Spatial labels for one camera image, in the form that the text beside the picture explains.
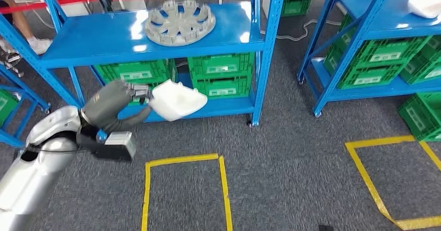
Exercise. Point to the white plastic shell part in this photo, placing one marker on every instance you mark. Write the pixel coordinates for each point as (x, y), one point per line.
(177, 100)
(425, 3)

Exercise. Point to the person's leg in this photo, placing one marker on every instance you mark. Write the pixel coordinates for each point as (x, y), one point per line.
(22, 22)

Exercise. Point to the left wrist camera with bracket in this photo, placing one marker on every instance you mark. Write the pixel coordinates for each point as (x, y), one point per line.
(120, 141)

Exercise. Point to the blue metal shelf rack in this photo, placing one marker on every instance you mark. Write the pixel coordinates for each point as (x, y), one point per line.
(20, 119)
(379, 19)
(103, 40)

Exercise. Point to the person's shoe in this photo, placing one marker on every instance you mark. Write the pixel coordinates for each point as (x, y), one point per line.
(39, 46)

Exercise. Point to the chrome chair base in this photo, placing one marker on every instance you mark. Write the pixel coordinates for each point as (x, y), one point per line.
(10, 58)

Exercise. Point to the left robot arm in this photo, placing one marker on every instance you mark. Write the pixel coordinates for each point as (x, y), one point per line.
(34, 174)

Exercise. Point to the grey plastic hubcap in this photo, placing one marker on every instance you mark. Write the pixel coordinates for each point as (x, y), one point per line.
(179, 24)

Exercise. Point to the yellow floor tape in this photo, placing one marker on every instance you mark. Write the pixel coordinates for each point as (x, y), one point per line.
(224, 188)
(365, 174)

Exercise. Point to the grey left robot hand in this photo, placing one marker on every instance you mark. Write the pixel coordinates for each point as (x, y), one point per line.
(103, 105)

